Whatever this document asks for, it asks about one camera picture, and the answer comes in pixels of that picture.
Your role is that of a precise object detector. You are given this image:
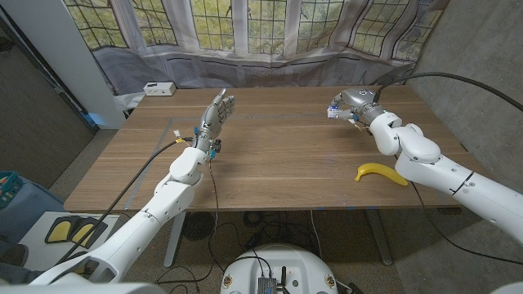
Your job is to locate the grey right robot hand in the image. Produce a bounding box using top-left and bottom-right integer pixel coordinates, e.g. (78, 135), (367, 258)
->
(329, 87), (387, 126)

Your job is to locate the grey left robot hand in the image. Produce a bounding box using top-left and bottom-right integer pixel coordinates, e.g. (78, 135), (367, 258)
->
(191, 87), (236, 153)

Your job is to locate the white power socket box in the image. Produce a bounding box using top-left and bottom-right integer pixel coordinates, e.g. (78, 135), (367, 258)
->
(142, 81), (177, 97)

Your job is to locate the yellow toy banana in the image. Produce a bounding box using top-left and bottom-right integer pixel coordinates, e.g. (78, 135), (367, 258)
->
(354, 163), (409, 187)

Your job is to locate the printed window backdrop cloth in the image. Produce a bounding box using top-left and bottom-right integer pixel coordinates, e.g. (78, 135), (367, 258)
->
(63, 0), (450, 97)

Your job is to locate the black round fan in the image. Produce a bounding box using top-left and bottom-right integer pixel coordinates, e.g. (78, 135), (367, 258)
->
(182, 211), (214, 242)

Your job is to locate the white table leg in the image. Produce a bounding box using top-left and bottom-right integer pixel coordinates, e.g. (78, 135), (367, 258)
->
(365, 208), (394, 266)
(163, 211), (187, 269)

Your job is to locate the white round robot torso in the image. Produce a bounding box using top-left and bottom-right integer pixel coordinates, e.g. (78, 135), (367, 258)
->
(220, 243), (339, 294)

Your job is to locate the yellow black foot pedal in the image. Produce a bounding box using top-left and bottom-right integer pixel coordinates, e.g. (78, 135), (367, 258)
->
(44, 216), (80, 245)
(69, 218), (109, 249)

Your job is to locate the dark brown door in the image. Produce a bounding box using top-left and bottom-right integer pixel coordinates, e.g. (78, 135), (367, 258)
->
(0, 16), (101, 189)

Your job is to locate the grey blue bin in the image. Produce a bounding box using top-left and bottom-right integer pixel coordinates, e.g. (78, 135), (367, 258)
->
(0, 175), (66, 246)

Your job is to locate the teal plastic basket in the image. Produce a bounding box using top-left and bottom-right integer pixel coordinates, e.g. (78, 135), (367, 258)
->
(0, 170), (25, 209)

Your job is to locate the white pedal board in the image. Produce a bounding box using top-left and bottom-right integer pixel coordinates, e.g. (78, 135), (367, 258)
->
(18, 211), (123, 270)

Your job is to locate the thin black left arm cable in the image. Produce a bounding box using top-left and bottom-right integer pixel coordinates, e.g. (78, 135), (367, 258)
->
(206, 158), (221, 270)

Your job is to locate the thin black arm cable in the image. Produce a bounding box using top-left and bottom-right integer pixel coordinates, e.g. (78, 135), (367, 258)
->
(409, 180), (523, 266)
(206, 158), (221, 270)

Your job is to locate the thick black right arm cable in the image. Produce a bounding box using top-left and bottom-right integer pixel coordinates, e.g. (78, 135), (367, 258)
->
(372, 71), (523, 113)

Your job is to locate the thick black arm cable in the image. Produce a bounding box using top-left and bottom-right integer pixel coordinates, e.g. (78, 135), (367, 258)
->
(56, 136), (194, 265)
(372, 71), (523, 113)

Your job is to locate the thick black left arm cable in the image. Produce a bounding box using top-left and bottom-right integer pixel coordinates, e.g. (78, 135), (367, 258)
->
(56, 136), (194, 265)

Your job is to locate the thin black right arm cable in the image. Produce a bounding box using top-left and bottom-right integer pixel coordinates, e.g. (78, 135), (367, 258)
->
(409, 180), (523, 266)

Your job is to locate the white thin cable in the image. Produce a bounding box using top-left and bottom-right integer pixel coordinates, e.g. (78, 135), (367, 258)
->
(309, 209), (324, 259)

